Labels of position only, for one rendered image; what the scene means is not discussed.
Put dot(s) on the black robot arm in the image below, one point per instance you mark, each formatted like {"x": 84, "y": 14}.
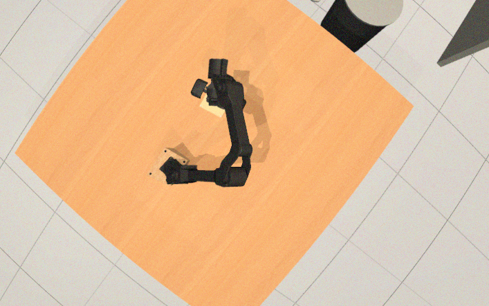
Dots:
{"x": 224, "y": 90}

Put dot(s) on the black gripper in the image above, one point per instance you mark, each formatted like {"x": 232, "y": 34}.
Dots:
{"x": 199, "y": 88}

